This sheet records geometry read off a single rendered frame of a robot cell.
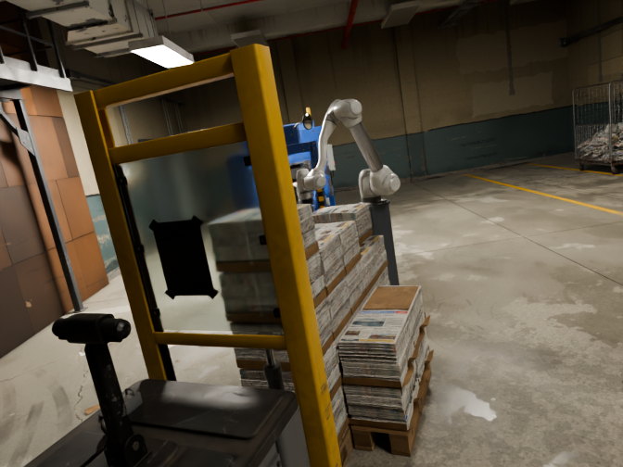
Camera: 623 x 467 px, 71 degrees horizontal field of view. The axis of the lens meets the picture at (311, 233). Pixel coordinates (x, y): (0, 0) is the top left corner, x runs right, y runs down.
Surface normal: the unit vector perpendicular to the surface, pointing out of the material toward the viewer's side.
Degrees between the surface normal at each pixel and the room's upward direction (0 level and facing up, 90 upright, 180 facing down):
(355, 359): 90
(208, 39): 90
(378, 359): 90
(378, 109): 90
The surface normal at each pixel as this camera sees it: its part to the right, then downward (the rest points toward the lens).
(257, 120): -0.38, 0.25
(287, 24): -0.02, 0.21
